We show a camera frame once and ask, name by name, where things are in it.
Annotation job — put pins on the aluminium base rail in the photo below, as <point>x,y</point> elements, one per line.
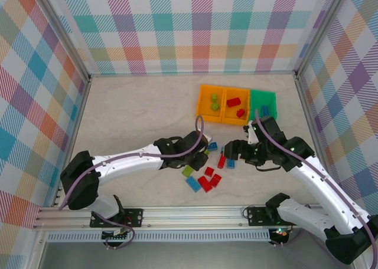
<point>192,217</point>

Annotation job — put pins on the small red lego brick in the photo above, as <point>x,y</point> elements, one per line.
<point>240,112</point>

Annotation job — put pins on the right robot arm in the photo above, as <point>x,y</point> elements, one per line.
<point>319,174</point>

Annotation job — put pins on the orange plastic bin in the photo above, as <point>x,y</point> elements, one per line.
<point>206,117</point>
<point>233,121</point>

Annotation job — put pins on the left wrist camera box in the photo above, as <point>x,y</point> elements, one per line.
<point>208,139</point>

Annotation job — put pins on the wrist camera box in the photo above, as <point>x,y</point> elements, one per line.
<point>252,133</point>
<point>208,139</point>

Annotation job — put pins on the green plastic bin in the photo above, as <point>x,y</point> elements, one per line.
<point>260,98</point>

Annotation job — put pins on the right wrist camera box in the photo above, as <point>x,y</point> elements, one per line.
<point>252,133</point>

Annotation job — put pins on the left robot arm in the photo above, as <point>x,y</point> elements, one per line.
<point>127,162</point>

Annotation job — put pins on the grey metal shelf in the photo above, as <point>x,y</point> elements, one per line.
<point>189,255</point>

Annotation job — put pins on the aluminium frame post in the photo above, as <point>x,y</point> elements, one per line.
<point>321,30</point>
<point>63,30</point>

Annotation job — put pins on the aluminium cross rail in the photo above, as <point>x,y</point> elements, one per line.
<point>192,74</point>

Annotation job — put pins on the small circuit board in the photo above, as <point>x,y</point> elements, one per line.
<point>116,235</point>
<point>280,233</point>

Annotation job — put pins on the small green lego brick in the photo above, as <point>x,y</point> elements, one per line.
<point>215,106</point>
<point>214,97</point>

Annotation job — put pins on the aluminium side rail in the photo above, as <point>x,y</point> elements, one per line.
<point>78,118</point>
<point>310,118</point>

